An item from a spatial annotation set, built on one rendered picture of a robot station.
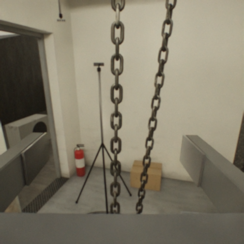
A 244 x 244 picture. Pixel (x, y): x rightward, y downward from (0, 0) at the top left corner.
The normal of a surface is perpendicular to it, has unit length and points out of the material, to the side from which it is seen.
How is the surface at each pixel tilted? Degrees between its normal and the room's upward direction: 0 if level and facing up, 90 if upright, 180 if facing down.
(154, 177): 90
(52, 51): 90
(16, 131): 90
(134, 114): 90
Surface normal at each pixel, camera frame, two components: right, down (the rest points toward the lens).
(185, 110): -0.29, 0.29
